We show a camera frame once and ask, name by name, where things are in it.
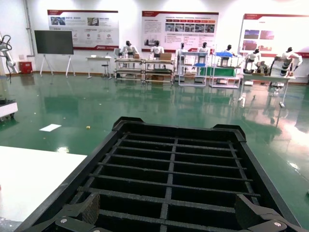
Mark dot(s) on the black slotted plastic container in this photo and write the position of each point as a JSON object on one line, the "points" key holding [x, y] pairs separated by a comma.
{"points": [[73, 183]]}

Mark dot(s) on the white paper sheet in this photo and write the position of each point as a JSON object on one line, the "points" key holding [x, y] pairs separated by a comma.
{"points": [[50, 127]]}

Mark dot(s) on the white frame workbench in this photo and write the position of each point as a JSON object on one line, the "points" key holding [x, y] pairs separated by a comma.
{"points": [[129, 60], [159, 61]]}

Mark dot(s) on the white frame shelf rack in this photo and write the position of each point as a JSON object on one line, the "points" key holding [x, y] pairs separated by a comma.
{"points": [[225, 84], [193, 53]]}

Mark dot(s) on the white wheeled cart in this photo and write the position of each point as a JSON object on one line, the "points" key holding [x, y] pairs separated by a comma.
{"points": [[7, 108]]}

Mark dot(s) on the white humanoid robot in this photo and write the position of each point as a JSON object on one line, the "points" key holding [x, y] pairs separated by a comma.
{"points": [[228, 48], [130, 49], [287, 56], [252, 56], [157, 50], [181, 52], [204, 48]]}

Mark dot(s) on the white industrial robot arm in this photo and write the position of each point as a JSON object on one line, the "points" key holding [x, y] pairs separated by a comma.
{"points": [[8, 55]]}

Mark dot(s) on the grey wall conduit pipe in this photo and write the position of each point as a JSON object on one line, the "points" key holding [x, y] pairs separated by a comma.
{"points": [[29, 29]]}

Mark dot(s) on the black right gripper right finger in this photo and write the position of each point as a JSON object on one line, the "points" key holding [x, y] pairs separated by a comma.
{"points": [[256, 217]]}

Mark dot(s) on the red white poster with diagrams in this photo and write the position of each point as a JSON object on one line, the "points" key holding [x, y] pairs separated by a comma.
{"points": [[96, 26]]}

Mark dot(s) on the black round stool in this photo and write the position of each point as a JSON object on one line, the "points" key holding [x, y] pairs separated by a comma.
{"points": [[104, 65]]}

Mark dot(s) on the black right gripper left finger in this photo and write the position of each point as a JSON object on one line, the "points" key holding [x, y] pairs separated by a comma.
{"points": [[79, 217]]}

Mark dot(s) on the black screen on white stand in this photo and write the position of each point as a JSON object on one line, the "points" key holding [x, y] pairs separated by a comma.
{"points": [[54, 42]]}

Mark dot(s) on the red white poster large photos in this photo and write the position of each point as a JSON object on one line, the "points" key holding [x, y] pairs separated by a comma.
{"points": [[275, 29]]}

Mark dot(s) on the long white table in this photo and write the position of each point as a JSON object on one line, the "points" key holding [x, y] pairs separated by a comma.
{"points": [[265, 77]]}

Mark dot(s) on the blue plastic tray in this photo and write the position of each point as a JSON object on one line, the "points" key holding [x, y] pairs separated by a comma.
{"points": [[224, 54], [200, 64]]}

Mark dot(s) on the red box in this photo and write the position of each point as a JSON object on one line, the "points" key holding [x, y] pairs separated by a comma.
{"points": [[25, 67]]}

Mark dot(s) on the small brown cardboard carton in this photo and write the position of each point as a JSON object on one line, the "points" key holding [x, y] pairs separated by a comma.
{"points": [[165, 56]]}

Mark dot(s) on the small white table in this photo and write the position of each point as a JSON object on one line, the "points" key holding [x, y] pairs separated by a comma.
{"points": [[99, 58]]}

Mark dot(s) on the red white poster photo row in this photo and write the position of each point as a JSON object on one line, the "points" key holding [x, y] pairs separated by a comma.
{"points": [[178, 26]]}

